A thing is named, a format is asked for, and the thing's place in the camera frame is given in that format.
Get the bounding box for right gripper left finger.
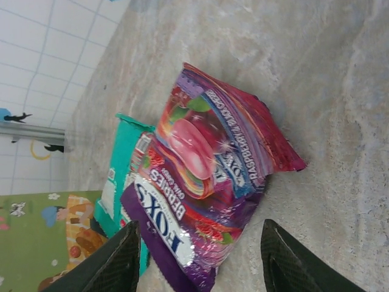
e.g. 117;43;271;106
45;220;142;292

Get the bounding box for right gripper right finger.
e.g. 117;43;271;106
260;218;367;292

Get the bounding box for illustrated white paper bag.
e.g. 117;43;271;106
0;190;110;292

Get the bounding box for teal green snack packet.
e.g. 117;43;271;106
93;112;159;277

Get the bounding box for purple Fox's berries candy bag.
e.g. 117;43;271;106
120;62;308;292

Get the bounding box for dolphin sticker blue circle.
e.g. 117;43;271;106
0;108;33;123

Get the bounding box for dolphin sticker yellow ring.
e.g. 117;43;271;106
29;139;65;161

